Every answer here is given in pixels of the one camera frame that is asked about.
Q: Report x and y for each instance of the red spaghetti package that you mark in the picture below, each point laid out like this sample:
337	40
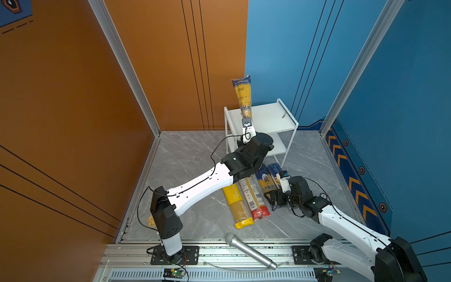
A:
254	198

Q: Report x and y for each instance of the green circuit board left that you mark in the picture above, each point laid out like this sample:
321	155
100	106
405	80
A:
174	275

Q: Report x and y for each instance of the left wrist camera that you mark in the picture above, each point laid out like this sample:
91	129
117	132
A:
248	129

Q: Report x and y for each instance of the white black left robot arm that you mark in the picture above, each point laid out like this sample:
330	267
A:
168	205

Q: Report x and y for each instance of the aluminium corner post right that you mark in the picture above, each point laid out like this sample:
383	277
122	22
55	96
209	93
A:
375	37

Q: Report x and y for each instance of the aluminium corner post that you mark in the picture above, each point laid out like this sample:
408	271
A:
109	29
375	37

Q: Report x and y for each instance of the silver microphone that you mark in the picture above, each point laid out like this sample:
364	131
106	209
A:
233	241

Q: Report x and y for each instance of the blue yellow spaghetti bag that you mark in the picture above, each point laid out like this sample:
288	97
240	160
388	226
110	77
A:
265	180

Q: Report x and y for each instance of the yellow spaghetti package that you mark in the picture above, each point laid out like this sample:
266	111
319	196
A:
242	217

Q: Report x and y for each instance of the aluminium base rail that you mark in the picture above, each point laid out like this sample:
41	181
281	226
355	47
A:
216	261

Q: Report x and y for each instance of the dark blue Barilla spaghetti box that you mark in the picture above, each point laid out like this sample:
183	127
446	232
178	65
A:
278	173

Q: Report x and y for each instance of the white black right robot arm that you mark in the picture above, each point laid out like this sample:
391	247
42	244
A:
373	255

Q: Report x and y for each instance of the yellow blue-top spaghetti bag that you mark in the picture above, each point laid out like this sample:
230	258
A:
242	87

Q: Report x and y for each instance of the aluminium corner post left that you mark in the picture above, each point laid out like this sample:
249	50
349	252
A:
109	29

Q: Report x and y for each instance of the white two-tier metal shelf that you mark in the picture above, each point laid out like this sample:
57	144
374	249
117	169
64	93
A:
273	119

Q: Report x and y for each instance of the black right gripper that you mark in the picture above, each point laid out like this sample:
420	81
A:
279	193

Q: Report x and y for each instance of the small yellow floor object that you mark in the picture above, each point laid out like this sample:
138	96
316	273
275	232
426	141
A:
151	222

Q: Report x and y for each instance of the circuit board right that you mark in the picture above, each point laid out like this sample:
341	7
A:
326	275

